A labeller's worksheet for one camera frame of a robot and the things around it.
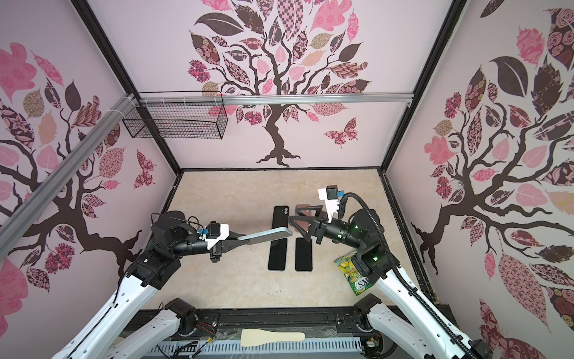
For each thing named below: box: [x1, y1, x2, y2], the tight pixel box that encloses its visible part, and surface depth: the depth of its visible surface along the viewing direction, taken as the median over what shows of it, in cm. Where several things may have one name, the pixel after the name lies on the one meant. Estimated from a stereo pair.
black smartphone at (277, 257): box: [267, 237, 288, 271], surface depth 91 cm
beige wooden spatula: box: [240, 329, 306, 347], surface depth 73 cm
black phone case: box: [271, 204, 290, 229], surface depth 105 cm
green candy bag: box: [334, 250, 373, 297], surface depth 83 cm
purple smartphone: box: [294, 237, 313, 272], surface depth 90 cm
